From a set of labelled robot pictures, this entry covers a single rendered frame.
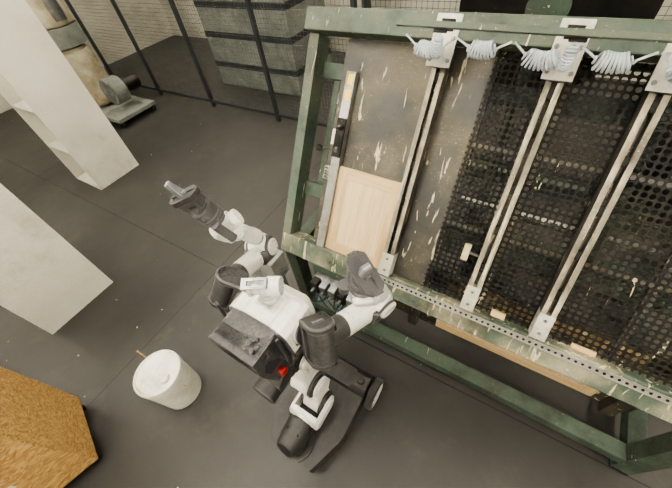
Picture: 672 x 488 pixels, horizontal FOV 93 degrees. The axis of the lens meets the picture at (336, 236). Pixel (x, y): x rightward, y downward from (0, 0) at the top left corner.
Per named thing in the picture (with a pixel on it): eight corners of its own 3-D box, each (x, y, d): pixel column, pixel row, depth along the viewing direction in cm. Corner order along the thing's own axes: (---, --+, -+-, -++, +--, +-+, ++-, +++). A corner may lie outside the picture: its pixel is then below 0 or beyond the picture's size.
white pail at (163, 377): (152, 396, 232) (111, 375, 197) (183, 360, 248) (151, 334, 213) (181, 421, 219) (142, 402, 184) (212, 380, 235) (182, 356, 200)
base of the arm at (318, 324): (348, 356, 107) (325, 376, 99) (320, 345, 116) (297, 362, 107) (343, 316, 103) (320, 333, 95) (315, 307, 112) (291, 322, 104)
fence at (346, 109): (319, 243, 195) (316, 244, 192) (350, 72, 161) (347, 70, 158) (326, 246, 193) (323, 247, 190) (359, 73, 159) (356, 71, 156)
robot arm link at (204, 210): (173, 189, 112) (200, 208, 121) (165, 211, 106) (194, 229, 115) (199, 177, 107) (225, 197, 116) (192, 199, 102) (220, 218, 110)
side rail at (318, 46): (293, 228, 210) (282, 231, 201) (321, 38, 171) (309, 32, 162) (300, 231, 208) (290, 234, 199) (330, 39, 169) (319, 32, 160)
